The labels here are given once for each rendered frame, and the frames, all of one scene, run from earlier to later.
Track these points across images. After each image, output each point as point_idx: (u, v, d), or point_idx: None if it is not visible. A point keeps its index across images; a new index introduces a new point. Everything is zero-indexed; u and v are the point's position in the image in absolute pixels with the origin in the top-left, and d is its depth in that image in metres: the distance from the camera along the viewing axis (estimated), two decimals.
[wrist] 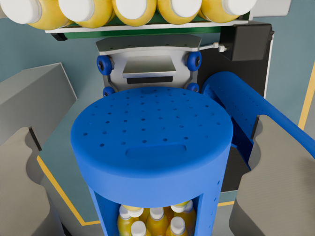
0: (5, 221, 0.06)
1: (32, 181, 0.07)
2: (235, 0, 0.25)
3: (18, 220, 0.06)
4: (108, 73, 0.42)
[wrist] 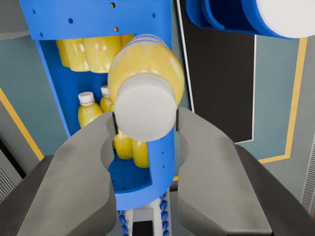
0: (74, 194, 0.07)
1: (102, 164, 0.08)
2: None
3: (83, 197, 0.07)
4: None
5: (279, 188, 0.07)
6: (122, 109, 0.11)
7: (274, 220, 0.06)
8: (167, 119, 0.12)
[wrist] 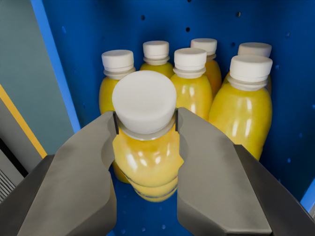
0: (75, 194, 0.07)
1: (102, 164, 0.08)
2: None
3: (84, 197, 0.07)
4: None
5: (279, 188, 0.07)
6: (121, 87, 0.12)
7: (273, 220, 0.06)
8: (165, 95, 0.11)
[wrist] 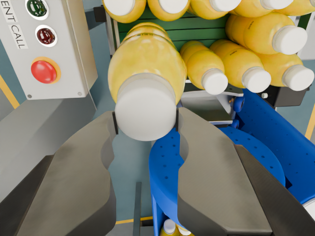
0: (74, 194, 0.07)
1: (102, 164, 0.08)
2: (296, 81, 0.32)
3: (83, 197, 0.07)
4: None
5: (279, 188, 0.07)
6: None
7: (274, 220, 0.06)
8: None
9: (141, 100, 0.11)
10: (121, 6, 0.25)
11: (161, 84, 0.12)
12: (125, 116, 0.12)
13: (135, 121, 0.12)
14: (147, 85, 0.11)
